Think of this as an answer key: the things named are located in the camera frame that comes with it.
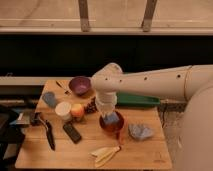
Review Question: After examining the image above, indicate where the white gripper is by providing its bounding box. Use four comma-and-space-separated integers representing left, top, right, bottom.
95, 91, 117, 118

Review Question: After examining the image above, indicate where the red bowl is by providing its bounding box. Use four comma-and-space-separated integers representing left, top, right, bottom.
99, 111, 124, 133

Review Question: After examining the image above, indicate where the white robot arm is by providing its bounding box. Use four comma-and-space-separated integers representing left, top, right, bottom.
91, 63, 213, 171

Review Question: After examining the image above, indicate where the purple bowl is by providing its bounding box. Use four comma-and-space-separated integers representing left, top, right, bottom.
69, 76, 91, 96

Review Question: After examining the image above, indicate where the dark grape bunch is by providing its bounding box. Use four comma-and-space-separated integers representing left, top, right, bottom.
84, 98, 97, 114

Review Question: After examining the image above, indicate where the green plastic bin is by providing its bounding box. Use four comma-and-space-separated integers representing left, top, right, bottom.
117, 92, 160, 108

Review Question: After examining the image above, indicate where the orange carrot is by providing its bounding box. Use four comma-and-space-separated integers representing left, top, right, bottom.
116, 125, 126, 145

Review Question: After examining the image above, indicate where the red yellow apple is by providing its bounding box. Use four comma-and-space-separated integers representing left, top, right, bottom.
71, 103, 84, 118

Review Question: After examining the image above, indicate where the crumpled blue cloth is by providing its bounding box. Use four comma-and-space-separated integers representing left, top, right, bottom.
128, 124, 154, 141

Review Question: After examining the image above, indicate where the black remote control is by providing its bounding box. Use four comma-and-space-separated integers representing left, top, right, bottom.
63, 123, 82, 144

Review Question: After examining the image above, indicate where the white cup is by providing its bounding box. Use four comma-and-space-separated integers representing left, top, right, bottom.
55, 101, 71, 121

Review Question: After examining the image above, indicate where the black equipment left of table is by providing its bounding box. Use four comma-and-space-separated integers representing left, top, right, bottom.
0, 96, 39, 168

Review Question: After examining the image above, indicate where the black handled knife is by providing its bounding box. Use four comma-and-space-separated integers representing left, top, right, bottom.
36, 112, 55, 151

